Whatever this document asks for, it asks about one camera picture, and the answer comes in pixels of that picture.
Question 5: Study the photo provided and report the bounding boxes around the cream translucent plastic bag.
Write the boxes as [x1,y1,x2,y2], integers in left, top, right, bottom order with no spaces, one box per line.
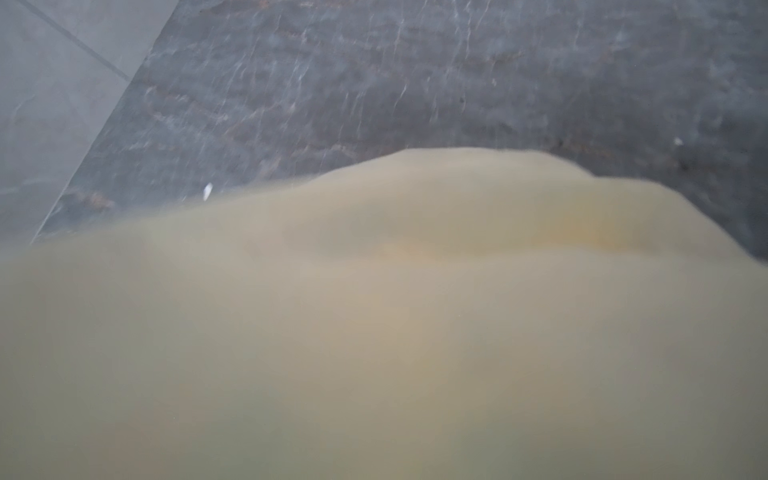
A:
[1,148,767,479]

